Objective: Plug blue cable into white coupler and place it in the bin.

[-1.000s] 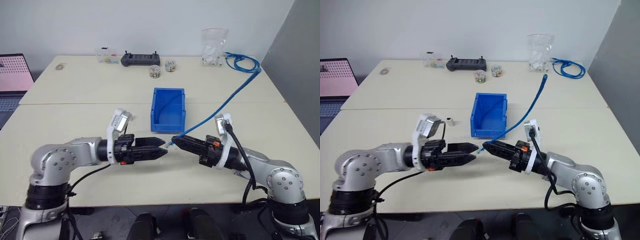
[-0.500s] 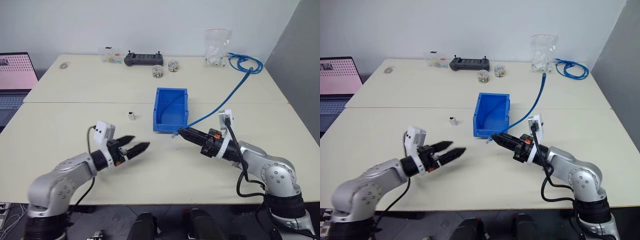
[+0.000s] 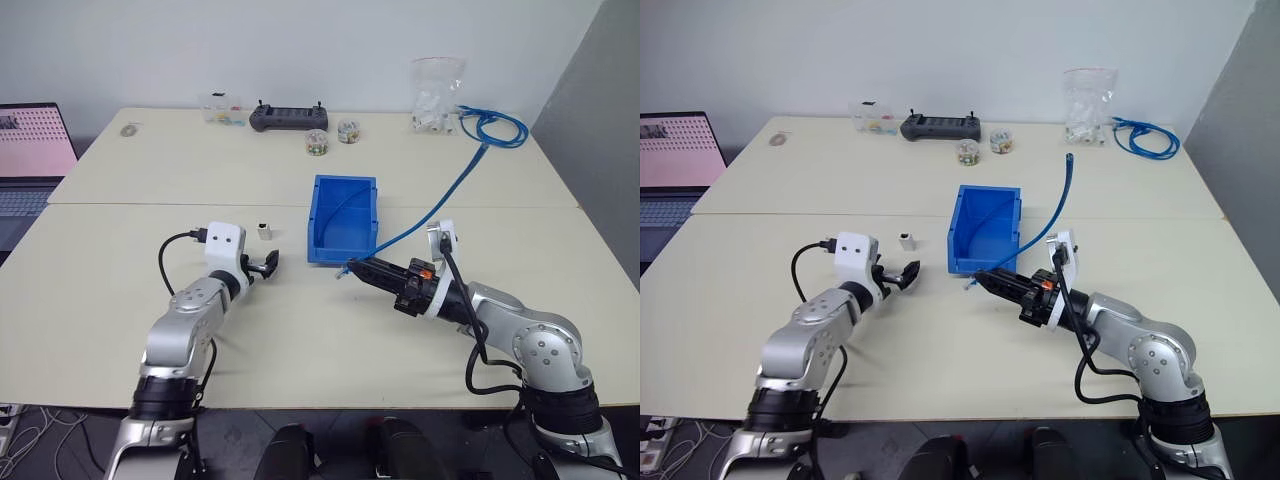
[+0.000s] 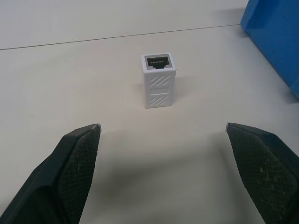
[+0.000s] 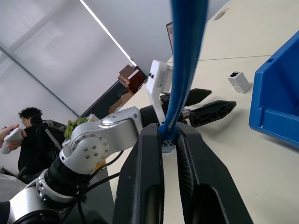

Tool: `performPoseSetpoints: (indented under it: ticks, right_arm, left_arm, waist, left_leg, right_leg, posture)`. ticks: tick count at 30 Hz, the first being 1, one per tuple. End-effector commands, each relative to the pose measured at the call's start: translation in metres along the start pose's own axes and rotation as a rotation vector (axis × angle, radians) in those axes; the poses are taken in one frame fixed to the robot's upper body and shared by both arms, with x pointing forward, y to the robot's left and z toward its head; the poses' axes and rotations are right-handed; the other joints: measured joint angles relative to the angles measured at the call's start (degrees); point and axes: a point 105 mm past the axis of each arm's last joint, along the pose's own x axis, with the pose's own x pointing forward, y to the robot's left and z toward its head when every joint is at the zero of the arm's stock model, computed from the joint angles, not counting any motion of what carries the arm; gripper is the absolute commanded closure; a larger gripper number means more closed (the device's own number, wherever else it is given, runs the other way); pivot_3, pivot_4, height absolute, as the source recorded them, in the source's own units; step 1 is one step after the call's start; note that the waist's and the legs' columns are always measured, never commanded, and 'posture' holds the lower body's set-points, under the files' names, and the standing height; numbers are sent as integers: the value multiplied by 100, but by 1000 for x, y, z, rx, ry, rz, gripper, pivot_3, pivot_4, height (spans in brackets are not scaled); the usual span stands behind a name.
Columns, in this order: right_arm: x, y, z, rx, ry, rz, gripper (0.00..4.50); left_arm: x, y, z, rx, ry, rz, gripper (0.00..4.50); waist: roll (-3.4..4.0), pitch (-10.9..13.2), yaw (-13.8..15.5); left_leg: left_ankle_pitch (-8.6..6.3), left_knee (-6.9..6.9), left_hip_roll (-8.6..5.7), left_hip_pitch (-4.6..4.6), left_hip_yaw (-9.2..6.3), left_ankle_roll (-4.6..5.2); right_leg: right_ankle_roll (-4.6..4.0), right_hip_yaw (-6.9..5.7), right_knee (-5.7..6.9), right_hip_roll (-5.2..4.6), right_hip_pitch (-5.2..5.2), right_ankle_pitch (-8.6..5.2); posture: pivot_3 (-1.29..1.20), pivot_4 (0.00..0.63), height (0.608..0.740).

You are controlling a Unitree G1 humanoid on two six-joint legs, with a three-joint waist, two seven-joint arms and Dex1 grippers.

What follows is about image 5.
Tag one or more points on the white network coupler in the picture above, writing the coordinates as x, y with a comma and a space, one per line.
240, 82

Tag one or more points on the green banana bunch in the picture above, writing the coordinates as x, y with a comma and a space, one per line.
73, 127

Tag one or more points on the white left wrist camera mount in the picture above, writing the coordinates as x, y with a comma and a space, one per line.
155, 79

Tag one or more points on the seated person in black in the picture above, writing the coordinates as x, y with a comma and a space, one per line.
30, 147

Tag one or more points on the blue plastic bin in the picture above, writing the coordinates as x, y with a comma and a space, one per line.
278, 93

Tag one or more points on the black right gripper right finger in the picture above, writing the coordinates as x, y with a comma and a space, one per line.
205, 186

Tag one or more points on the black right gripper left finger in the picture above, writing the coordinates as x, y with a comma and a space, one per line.
137, 177

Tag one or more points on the dark monitor screen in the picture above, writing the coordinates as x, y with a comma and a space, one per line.
169, 37

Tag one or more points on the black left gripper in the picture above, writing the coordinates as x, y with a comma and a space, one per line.
165, 99

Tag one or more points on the brown cardboard box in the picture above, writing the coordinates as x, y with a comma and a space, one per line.
120, 102

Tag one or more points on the red and brown boxes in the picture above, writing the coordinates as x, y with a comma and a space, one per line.
132, 78

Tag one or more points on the bystander bare hand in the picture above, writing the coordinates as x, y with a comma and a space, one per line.
5, 134

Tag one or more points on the white handheld controller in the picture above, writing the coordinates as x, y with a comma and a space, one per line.
12, 137

